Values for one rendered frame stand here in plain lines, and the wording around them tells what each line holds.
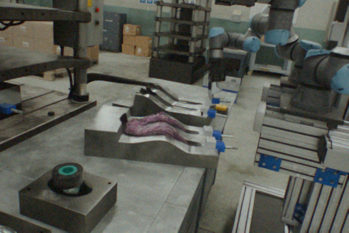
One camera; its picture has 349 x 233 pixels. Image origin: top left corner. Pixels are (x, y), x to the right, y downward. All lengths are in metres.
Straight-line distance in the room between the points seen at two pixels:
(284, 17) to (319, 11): 7.00
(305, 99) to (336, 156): 0.23
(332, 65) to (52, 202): 0.94
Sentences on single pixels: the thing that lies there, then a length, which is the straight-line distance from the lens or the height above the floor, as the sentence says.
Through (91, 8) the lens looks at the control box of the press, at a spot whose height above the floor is 1.31.
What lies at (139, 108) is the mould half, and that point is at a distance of 1.41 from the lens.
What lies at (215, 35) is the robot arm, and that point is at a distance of 1.42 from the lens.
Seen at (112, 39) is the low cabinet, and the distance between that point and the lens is 8.39.
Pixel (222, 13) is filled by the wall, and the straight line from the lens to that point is 7.88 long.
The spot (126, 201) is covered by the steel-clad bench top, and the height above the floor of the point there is 0.80.
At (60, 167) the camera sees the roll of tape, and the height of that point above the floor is 0.90.
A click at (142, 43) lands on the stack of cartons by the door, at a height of 0.37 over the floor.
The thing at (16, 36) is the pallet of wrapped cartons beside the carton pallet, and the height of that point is 0.65.
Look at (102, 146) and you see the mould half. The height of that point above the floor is 0.85.
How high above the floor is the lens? 1.35
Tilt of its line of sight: 18 degrees down
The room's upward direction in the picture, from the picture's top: 7 degrees clockwise
